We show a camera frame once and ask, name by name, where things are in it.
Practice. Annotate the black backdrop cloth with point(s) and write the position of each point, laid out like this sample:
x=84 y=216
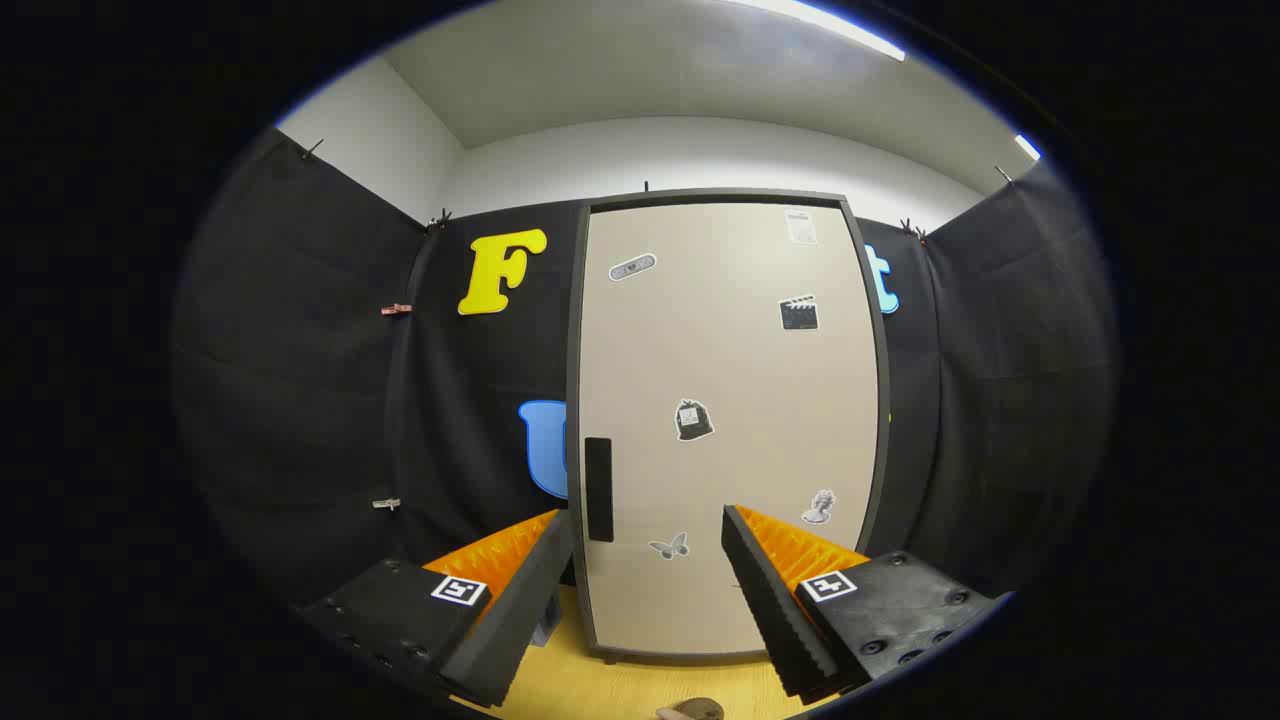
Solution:
x=300 y=400

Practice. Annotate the long ceiling light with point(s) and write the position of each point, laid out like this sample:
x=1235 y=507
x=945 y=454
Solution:
x=850 y=35

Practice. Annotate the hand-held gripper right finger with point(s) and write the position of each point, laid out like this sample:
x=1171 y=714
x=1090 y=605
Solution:
x=775 y=610

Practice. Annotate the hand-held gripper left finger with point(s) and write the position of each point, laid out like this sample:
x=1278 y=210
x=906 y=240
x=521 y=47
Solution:
x=520 y=620

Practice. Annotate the dark grey shoe cabinet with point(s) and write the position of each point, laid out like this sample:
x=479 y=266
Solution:
x=576 y=330

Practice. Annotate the small ceiling light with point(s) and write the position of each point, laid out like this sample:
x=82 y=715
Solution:
x=1027 y=147

